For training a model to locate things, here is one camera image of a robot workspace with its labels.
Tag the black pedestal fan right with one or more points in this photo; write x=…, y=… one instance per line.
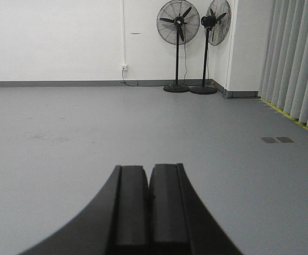
x=216, y=24

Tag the white conduit pipe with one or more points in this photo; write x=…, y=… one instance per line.
x=123, y=32

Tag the grey floor hatch plates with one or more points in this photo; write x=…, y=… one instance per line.
x=277, y=140

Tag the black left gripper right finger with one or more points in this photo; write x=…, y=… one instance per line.
x=180, y=223

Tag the white wall socket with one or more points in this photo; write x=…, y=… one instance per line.
x=124, y=67

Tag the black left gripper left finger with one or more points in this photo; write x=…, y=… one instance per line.
x=115, y=221

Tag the black pedestal fan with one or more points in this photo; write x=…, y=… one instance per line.
x=177, y=24
x=216, y=24

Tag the black pedestal fan left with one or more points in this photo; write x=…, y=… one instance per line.
x=177, y=24

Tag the grey vertical blinds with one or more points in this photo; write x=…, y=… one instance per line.
x=284, y=80

